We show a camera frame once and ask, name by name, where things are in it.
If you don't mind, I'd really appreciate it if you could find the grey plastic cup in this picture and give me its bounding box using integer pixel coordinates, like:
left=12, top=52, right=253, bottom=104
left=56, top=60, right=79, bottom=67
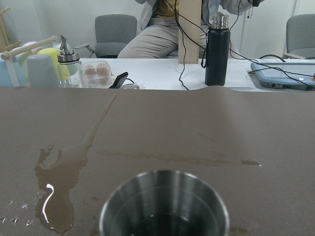
left=27, top=54, right=61, bottom=88

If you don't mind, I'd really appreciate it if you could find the steel jigger measuring cup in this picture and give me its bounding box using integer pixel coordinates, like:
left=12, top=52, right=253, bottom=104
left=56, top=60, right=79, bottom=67
left=99, top=170, right=230, bottom=236

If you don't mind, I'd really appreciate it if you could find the black water bottle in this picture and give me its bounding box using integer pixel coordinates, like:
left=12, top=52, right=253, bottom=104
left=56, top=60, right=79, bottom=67
left=205, top=13, right=230, bottom=86

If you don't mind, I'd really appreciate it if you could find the blue teach pendant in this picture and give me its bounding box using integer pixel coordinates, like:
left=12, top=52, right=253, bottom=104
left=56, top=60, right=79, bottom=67
left=251, top=62, right=315, bottom=90

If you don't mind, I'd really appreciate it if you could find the yellow plastic cup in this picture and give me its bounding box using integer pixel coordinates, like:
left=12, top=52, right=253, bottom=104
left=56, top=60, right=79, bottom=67
left=37, top=47, right=70, bottom=81

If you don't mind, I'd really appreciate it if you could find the glass oil dispenser bottle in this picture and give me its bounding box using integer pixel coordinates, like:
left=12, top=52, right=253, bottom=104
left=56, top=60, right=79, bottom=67
left=57, top=35, right=83, bottom=88

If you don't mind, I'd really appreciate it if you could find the wooden plank upright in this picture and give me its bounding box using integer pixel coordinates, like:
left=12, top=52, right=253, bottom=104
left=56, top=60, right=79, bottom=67
left=178, top=0, right=202, bottom=64

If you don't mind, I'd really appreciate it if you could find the seated person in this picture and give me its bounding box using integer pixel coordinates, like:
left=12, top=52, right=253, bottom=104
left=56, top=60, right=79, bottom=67
left=118, top=0, right=261, bottom=59

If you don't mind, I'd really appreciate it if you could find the grey office chair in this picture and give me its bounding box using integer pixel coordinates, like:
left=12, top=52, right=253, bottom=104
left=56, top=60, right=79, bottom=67
left=74, top=14, right=137, bottom=58
left=283, top=14, right=315, bottom=59

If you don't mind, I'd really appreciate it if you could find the wooden cup rack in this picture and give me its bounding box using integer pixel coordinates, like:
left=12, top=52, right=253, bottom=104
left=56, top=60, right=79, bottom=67
left=0, top=7, right=57, bottom=87

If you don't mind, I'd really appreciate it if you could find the clear egg carton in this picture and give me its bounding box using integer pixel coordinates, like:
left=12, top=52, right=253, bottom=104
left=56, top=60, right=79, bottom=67
left=83, top=60, right=113, bottom=88

